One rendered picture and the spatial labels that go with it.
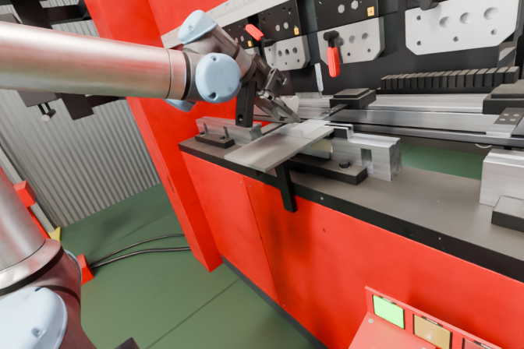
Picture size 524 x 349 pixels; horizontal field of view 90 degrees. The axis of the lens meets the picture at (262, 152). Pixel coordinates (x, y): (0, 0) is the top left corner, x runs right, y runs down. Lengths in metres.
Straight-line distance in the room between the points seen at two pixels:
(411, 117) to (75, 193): 3.15
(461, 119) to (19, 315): 0.99
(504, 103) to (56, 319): 0.92
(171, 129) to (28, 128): 1.99
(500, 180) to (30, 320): 0.77
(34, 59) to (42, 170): 2.97
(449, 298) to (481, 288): 0.08
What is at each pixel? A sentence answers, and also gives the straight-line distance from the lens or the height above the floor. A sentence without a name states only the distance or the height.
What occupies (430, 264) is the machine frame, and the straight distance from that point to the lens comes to 0.66.
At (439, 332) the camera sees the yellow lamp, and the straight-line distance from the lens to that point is 0.53.
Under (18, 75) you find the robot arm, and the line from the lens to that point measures 0.41.
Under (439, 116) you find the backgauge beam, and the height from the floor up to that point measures 0.96.
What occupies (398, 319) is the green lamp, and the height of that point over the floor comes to 0.81.
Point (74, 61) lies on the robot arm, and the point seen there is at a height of 1.29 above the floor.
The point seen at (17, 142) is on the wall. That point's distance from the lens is 3.31.
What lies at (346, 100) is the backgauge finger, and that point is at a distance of 0.96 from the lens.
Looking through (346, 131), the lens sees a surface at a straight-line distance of 0.75.
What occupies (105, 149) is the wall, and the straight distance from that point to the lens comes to 3.31.
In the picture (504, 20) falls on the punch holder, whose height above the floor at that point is 1.21.
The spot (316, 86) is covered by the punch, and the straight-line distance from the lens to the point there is 0.77.
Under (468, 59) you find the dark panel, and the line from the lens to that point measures 1.14.
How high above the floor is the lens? 1.26
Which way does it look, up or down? 22 degrees down
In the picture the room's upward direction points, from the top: 14 degrees counter-clockwise
